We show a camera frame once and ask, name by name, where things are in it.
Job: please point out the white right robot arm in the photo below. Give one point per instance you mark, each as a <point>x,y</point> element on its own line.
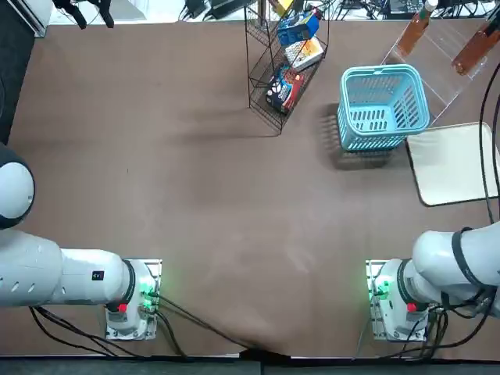
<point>441,258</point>

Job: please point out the yellow wafer box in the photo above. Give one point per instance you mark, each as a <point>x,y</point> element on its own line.
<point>284,6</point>

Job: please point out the dark grey power adapter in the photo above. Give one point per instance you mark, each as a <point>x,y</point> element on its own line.
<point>228,6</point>

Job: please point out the blue Oreo cookie box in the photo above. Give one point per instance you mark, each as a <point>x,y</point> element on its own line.
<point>297,33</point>

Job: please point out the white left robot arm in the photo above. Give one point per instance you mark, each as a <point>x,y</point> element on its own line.
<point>78,277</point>

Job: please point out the dark chocolate cookie box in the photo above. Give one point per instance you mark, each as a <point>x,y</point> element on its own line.
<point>287,91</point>

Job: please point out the clear acrylic step shelf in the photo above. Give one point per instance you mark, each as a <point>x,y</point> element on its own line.
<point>441,51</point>

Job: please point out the aluminium camera post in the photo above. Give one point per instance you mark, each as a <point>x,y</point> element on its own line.
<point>262,11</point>

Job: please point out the white cracker box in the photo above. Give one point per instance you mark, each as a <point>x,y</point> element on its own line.
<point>306,52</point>

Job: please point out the amber tea bottle white cap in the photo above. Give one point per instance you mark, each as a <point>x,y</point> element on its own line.
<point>472,52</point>
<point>414,33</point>

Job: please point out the black labelled power adapter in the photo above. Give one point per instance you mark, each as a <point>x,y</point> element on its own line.
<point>402,4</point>

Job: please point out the small black power adapter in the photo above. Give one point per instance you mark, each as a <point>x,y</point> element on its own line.
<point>195,7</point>

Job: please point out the light blue plastic shopping basket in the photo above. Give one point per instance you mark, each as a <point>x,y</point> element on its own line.
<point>383,70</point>

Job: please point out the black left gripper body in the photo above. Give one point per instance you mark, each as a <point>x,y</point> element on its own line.
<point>64,3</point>

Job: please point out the cream plastic tray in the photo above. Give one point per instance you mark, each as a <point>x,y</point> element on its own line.
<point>449,168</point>

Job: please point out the aluminium frame profile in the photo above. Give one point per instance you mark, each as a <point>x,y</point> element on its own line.
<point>39,23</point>

